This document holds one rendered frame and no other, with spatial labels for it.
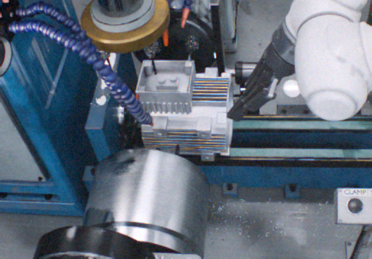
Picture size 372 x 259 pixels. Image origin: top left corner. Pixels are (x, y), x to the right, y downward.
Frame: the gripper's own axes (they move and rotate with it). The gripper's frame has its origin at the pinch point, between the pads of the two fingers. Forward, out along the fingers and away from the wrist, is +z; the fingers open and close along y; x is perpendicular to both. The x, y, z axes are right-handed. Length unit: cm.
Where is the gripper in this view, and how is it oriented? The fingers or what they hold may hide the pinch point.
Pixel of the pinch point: (240, 108)
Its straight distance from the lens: 118.6
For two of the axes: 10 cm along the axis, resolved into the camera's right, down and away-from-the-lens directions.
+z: -4.0, 5.5, 7.4
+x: 9.1, 3.2, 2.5
